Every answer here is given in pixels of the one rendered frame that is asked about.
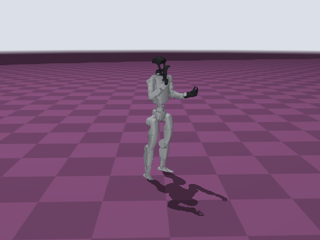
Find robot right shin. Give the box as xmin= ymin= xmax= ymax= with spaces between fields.
xmin=143 ymin=145 xmax=154 ymax=176

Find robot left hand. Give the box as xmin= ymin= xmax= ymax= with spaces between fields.
xmin=184 ymin=86 xmax=198 ymax=99

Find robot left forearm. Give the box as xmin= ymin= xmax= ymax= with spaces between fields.
xmin=174 ymin=92 xmax=187 ymax=100

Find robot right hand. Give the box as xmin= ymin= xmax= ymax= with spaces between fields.
xmin=162 ymin=65 xmax=171 ymax=85

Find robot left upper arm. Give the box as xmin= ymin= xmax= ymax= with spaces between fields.
xmin=168 ymin=75 xmax=176 ymax=98

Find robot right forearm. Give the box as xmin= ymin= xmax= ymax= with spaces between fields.
xmin=148 ymin=81 xmax=169 ymax=99

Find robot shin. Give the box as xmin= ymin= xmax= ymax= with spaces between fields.
xmin=143 ymin=145 xmax=154 ymax=176
xmin=159 ymin=143 xmax=170 ymax=169

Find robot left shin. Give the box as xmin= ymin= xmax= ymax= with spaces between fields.
xmin=159 ymin=143 xmax=170 ymax=169

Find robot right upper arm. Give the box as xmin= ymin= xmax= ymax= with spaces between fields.
xmin=146 ymin=77 xmax=157 ymax=102

